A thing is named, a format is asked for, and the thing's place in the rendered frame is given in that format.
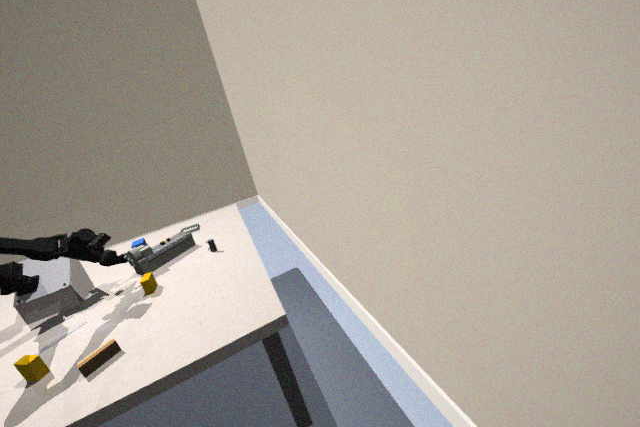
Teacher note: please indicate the blue box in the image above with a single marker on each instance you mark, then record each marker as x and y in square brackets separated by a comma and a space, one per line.
[139, 242]

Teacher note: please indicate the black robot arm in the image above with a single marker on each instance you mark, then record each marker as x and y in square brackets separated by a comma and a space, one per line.
[43, 249]

